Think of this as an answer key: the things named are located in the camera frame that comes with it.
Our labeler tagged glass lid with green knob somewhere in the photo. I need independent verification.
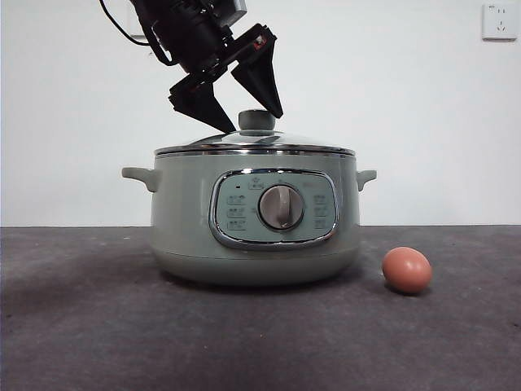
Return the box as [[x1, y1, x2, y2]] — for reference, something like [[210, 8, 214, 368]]
[[154, 108, 356, 159]]

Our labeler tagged brown egg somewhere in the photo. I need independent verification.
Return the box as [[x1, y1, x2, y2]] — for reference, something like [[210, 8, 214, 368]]
[[381, 245, 433, 296]]

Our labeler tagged sage green electric cooking pot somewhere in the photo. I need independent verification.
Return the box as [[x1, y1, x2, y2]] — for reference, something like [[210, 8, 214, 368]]
[[120, 152, 378, 287]]

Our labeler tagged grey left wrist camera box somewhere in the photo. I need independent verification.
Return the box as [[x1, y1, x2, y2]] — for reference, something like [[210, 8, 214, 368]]
[[210, 0, 248, 27]]

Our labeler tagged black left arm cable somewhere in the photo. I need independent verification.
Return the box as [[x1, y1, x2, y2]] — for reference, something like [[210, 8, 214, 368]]
[[98, 0, 152, 46]]

